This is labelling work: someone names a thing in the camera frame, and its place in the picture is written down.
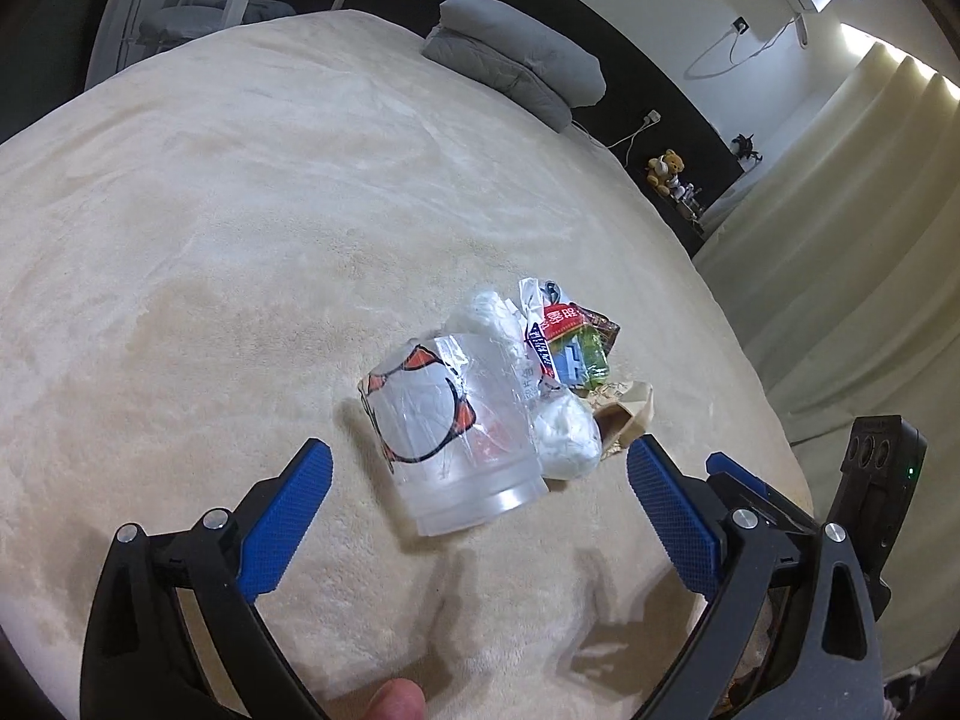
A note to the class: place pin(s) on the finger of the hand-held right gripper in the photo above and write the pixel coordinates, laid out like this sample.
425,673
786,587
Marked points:
765,499

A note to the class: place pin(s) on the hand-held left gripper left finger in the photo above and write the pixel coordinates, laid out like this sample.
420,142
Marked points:
289,510

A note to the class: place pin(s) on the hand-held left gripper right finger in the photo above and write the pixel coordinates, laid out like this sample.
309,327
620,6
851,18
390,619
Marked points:
675,510

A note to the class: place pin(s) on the brown paper wrapper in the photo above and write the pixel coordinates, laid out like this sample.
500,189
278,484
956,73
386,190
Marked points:
626,409

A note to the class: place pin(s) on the white tissue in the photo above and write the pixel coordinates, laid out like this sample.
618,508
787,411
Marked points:
566,435
487,311

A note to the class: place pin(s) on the clear plastic cup orange print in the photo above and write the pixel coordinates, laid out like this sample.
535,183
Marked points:
450,450

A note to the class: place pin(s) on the green snack packet red label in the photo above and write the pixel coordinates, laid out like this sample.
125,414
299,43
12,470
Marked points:
577,360

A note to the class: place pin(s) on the dark red snack packet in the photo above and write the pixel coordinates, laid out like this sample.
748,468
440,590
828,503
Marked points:
606,330

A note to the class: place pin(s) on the white blue plastic wrapper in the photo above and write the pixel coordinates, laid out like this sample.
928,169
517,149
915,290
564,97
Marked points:
536,341

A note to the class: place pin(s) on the person's left hand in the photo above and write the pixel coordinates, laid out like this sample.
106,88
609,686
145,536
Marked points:
397,701

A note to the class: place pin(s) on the cream curtain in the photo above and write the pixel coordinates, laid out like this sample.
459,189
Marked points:
847,240

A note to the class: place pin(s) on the small bottles on shelf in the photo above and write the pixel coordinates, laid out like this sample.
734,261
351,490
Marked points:
688,199

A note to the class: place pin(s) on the brown teddy bear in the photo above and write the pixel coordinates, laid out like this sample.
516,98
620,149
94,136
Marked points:
666,171

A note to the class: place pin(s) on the dark figurine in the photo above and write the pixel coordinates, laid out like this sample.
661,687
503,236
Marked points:
746,146

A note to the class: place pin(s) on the black headboard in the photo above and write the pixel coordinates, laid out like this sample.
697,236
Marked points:
645,82

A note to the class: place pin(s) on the grey pillows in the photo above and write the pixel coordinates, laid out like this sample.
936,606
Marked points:
510,45

